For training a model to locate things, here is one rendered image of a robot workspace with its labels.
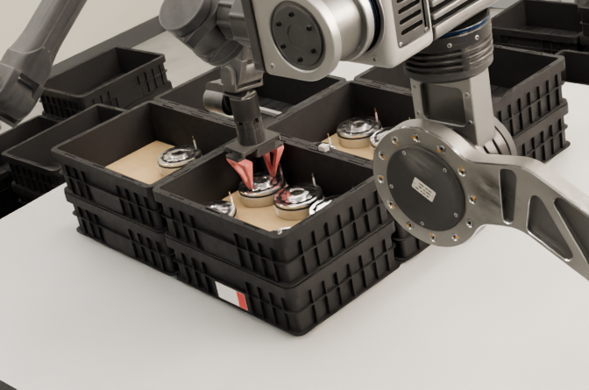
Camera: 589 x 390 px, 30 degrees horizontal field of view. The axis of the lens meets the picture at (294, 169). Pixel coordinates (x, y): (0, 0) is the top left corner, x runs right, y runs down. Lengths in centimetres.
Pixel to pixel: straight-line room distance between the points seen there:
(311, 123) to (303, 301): 57
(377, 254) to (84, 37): 391
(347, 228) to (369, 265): 10
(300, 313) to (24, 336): 61
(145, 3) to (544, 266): 423
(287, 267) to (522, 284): 46
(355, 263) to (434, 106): 59
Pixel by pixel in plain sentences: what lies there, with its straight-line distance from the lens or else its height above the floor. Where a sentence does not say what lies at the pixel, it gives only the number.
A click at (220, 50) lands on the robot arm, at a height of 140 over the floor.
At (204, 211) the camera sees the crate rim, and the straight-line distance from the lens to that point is 213.
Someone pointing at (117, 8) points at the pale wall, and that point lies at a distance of 603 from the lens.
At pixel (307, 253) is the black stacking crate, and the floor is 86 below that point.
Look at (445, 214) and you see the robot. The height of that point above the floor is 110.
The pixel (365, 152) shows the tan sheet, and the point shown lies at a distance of 245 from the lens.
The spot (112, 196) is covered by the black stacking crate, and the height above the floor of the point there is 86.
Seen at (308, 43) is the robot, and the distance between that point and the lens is 136.
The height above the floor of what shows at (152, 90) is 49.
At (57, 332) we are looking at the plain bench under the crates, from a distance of 234.
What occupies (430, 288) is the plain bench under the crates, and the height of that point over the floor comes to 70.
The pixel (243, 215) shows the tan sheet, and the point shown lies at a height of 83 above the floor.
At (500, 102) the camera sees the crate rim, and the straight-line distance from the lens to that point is 238.
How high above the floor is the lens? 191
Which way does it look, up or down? 26 degrees down
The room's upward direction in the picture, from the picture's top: 11 degrees counter-clockwise
